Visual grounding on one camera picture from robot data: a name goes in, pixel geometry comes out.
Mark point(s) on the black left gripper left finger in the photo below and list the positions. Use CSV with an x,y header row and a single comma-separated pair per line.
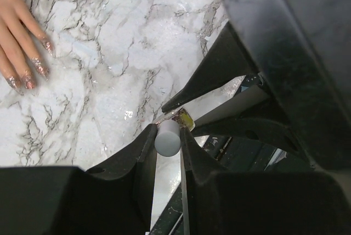
x,y
113,197

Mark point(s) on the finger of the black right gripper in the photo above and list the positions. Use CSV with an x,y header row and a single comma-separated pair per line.
x,y
266,131

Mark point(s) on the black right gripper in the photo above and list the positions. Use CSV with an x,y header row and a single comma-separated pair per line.
x,y
302,47

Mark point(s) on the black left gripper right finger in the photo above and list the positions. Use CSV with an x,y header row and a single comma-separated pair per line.
x,y
219,201

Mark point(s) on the white nail polish cap brush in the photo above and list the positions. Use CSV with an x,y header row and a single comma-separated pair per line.
x,y
167,141

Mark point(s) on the glitter nail polish bottle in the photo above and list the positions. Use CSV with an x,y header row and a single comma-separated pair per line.
x,y
180,115

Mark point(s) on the mannequin practice hand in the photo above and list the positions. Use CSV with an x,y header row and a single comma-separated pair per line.
x,y
17,47

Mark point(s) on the black mounting rail base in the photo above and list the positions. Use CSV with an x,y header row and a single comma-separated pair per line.
x,y
238,155

